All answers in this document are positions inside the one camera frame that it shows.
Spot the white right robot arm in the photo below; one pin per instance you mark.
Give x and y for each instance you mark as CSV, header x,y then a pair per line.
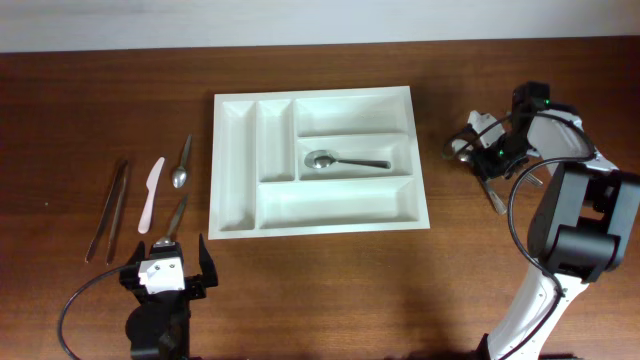
x,y
581,227

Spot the steel dessert spoon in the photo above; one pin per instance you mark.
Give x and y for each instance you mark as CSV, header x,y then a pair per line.
x,y
168,238

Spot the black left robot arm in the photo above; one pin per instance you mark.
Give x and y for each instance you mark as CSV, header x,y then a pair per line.
x,y
159,328

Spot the small steel teaspoon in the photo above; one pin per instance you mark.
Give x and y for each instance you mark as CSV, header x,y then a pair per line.
x,y
180,173

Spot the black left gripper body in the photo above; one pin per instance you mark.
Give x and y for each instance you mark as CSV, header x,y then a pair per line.
x,y
178,301

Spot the large steel spoon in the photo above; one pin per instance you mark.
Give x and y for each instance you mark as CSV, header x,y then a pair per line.
x,y
320,159

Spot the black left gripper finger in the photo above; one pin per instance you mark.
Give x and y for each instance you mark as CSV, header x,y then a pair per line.
x,y
133,264
209,276

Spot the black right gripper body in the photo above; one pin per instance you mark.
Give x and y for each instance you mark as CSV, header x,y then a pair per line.
x,y
503,153

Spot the white plastic cutlery tray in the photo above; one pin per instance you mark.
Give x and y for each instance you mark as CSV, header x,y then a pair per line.
x,y
260,186

